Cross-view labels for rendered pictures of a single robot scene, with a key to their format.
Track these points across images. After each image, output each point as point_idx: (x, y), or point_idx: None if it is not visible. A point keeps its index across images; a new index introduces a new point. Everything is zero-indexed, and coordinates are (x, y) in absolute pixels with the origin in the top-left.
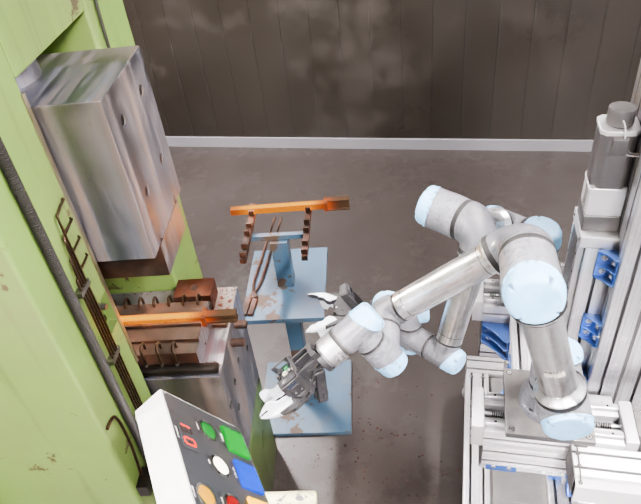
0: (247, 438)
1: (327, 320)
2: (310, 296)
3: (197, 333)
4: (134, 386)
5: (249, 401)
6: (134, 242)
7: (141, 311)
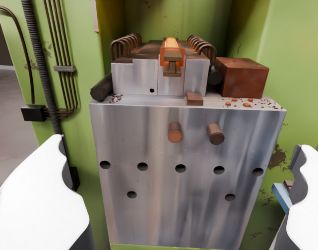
0: (131, 235)
1: (39, 208)
2: (293, 155)
3: (142, 58)
4: (63, 32)
5: (174, 228)
6: None
7: (186, 47)
